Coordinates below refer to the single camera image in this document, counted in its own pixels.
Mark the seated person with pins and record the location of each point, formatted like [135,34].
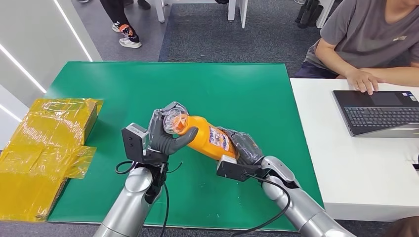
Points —
[360,32]

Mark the black chair base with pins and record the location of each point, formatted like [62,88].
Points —
[221,1]

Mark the green table mat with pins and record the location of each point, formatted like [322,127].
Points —
[229,95]

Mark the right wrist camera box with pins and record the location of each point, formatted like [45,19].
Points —
[234,171]

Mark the black boots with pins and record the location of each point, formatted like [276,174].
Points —
[308,13]

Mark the walking person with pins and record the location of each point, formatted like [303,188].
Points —
[114,11]

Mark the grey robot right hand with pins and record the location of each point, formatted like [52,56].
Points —
[247,149]

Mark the yellow taped cardboard box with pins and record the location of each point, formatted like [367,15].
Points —
[39,147]

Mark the dark grey laptop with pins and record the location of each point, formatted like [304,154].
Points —
[376,114]

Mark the person's right hand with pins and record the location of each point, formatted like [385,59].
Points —
[361,81]

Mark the white table frame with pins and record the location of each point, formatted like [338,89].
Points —
[231,9]

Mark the person's right forearm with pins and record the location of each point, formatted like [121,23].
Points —
[334,58]

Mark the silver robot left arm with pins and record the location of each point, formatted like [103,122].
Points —
[131,206]

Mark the person's left forearm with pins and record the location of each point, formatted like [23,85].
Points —
[396,76]

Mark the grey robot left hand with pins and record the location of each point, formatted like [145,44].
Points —
[160,140]

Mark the white table leg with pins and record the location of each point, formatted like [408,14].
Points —
[324,12]
[243,13]

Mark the white desk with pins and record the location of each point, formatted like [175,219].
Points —
[353,170]

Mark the orange plastic bottle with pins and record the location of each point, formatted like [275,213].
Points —
[204,137]

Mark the brown rounded object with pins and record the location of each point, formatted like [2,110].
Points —
[406,229]

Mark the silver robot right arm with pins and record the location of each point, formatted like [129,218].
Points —
[301,206]

